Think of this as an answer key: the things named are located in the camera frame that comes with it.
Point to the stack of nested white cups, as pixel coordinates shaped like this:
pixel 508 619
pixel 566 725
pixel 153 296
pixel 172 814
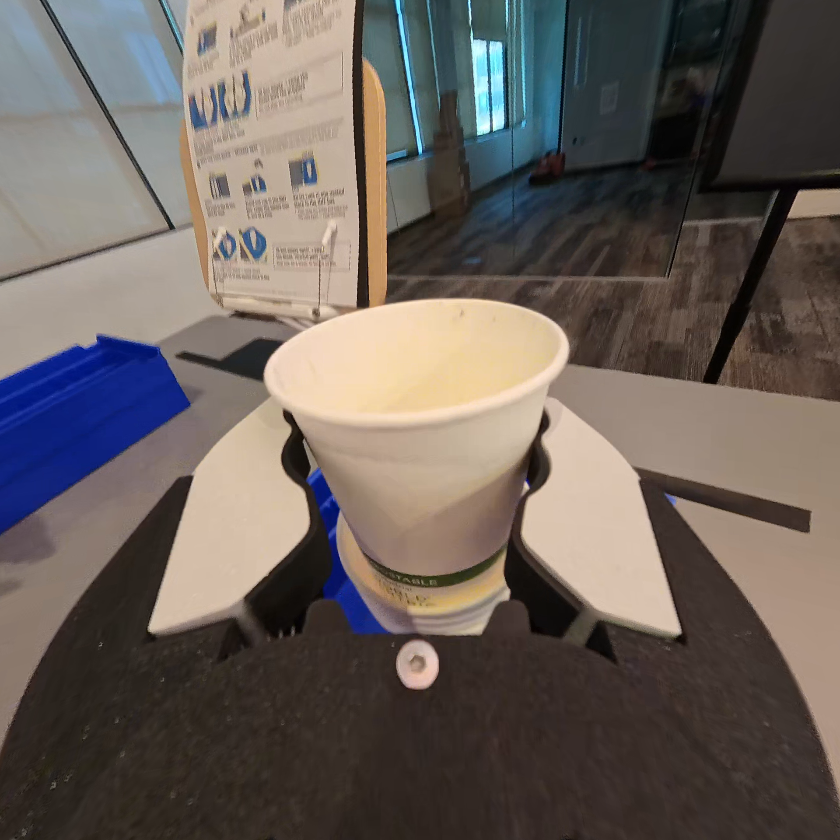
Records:
pixel 440 607

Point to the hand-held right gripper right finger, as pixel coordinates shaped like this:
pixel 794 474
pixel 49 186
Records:
pixel 604 551

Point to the wooden instruction board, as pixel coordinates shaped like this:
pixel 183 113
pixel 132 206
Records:
pixel 276 145

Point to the white paper cup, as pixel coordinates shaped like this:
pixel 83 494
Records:
pixel 420 460

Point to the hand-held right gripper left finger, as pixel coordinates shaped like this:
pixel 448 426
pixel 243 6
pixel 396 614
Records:
pixel 223 551

